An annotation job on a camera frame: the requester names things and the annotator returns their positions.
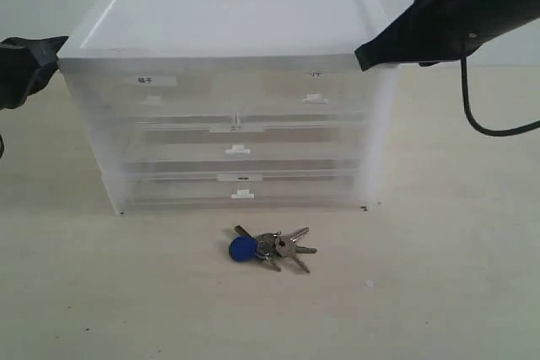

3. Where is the small drawer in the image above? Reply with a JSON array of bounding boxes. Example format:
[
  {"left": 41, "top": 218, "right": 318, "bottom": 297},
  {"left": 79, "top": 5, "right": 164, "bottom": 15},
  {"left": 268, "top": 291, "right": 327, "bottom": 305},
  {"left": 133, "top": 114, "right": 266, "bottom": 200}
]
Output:
[
  {"left": 96, "top": 73, "right": 237, "bottom": 119},
  {"left": 235, "top": 71, "right": 373, "bottom": 116}
]

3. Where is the key bunch with blue tag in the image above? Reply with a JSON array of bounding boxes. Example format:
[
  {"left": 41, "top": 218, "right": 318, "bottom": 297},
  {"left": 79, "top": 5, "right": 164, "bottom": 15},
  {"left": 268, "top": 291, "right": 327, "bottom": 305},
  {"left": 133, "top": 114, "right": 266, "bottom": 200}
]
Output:
[{"left": 228, "top": 225, "right": 318, "bottom": 274}]

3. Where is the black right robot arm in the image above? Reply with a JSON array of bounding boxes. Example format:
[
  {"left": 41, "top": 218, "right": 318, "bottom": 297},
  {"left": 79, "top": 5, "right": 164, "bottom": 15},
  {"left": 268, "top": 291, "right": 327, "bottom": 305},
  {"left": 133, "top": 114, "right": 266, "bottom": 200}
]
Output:
[{"left": 355, "top": 0, "right": 539, "bottom": 71}]

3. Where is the white translucent drawer cabinet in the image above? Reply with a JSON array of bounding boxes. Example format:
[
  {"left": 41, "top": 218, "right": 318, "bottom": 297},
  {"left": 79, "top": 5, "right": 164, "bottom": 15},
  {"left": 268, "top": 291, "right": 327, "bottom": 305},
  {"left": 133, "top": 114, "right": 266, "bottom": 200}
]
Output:
[{"left": 58, "top": 0, "right": 397, "bottom": 214}]

